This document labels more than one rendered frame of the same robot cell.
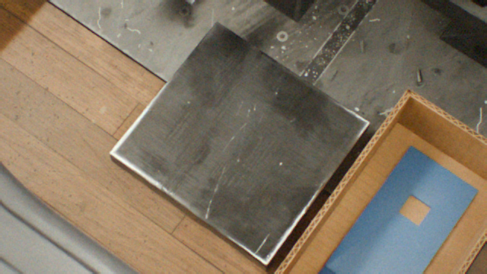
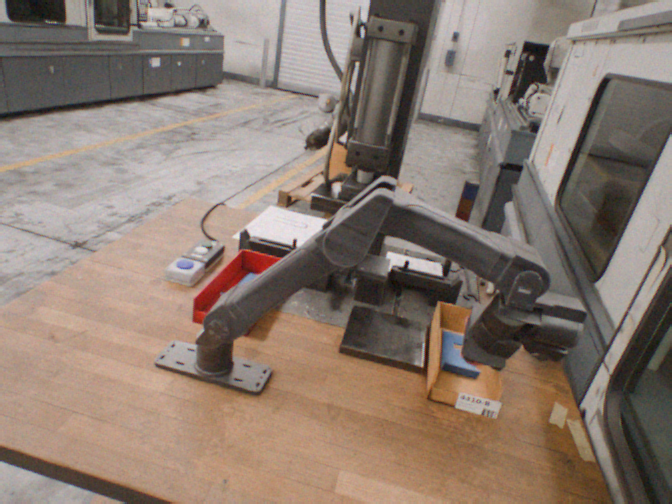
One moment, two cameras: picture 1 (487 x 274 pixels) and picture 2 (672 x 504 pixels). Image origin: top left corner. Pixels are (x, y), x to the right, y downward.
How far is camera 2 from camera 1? 67 cm
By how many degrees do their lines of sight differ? 47
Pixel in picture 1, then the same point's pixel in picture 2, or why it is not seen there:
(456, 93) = not seen: hidden behind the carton
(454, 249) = not seen: hidden behind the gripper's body
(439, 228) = not seen: hidden behind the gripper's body
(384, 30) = (409, 305)
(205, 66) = (358, 316)
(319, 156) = (417, 334)
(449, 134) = (457, 316)
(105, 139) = (331, 346)
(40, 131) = (304, 348)
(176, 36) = (339, 315)
